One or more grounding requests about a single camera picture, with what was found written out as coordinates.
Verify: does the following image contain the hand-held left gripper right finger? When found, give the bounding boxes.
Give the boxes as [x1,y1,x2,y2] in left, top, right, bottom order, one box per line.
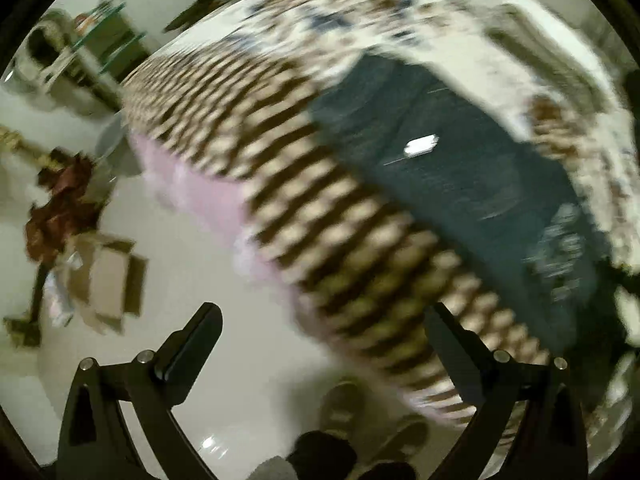
[425,302,588,480]

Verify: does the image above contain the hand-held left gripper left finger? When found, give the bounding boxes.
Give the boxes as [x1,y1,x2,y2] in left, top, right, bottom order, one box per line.
[57,302,223,480]

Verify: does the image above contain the dark blue pants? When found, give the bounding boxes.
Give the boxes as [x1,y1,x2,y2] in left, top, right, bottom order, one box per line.
[309,54,618,358]

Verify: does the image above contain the beige slipper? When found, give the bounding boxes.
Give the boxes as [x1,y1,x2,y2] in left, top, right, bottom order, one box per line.
[369,414,431,467]
[317,380,367,442]

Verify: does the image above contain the open cardboard box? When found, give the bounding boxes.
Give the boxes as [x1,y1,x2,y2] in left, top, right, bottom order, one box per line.
[67,234,149,335]

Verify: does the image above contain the pink bed sheet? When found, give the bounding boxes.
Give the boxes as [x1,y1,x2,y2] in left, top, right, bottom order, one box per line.
[127,132,451,426]

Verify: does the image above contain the person's dark clothed leg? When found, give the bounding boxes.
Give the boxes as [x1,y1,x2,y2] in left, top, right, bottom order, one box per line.
[286,430,360,480]

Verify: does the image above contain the floor mop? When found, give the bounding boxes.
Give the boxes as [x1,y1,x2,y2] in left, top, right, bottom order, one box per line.
[2,255,52,349]

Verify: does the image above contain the brown checked printed blanket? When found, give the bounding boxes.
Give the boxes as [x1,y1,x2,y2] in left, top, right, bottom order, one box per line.
[120,0,640,433]

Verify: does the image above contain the reddish brown cloth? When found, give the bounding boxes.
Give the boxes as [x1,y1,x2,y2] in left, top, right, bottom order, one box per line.
[25,152,110,265]

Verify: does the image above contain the glass shelf stand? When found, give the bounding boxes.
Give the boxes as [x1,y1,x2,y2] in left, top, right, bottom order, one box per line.
[0,0,149,117]

